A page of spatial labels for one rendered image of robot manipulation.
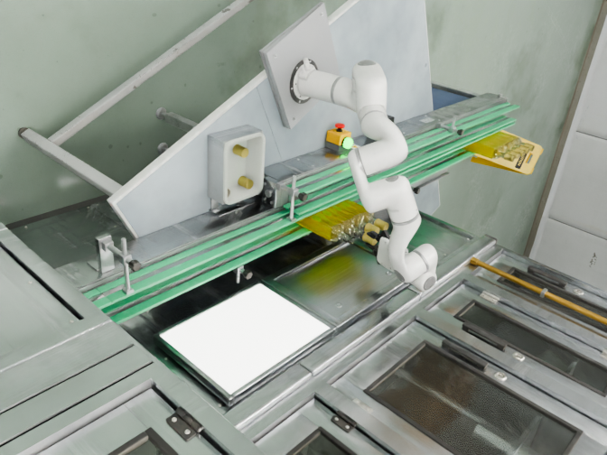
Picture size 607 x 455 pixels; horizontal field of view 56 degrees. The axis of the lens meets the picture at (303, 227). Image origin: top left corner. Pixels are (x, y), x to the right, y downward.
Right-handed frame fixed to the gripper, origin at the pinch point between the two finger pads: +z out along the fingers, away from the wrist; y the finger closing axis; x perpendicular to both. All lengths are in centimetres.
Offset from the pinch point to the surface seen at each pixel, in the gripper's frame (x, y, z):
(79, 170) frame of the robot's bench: 83, 18, 55
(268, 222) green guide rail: 30.2, 3.8, 20.2
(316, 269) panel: 16.3, -12.8, 8.8
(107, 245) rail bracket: 87, 16, 9
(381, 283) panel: 0.8, -12.7, -8.7
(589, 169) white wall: -542, -159, 218
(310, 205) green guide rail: 12.6, 6.1, 21.3
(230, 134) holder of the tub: 40, 33, 31
